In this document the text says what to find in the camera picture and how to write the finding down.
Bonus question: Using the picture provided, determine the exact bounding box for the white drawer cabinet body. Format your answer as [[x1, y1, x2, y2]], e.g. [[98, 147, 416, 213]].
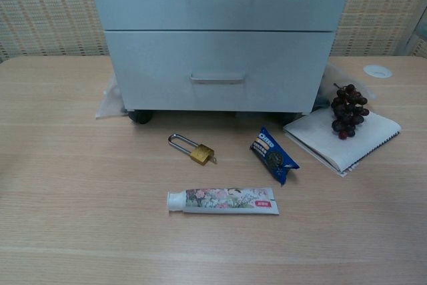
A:
[[83, 0, 357, 115]]

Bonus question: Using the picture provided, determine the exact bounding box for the tall white cabinet drawer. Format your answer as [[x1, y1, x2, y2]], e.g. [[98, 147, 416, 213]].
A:
[[103, 29, 336, 113]]

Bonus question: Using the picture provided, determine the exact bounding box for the round table grommet cap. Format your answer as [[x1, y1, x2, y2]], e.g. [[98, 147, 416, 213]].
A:
[[363, 64, 393, 80]]

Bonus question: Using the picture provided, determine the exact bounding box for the brass long-shackle padlock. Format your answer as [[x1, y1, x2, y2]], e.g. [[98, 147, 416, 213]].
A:
[[167, 133, 215, 167]]

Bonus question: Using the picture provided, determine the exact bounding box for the blue Oreo cookie packet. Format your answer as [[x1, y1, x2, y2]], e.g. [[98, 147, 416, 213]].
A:
[[249, 126, 300, 186]]

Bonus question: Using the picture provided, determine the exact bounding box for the floral white toothpaste tube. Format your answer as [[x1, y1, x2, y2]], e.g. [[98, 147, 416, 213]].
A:
[[167, 187, 280, 216]]

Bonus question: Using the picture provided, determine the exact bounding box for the clear plastic bag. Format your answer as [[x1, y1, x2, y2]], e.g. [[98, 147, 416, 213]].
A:
[[315, 61, 378, 112]]

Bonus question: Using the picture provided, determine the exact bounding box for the dark purple grape bunch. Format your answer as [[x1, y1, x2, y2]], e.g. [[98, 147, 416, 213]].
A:
[[330, 83, 370, 140]]

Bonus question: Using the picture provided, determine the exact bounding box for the silver metal drawer handle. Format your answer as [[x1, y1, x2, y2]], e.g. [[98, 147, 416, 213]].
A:
[[189, 71, 246, 85]]

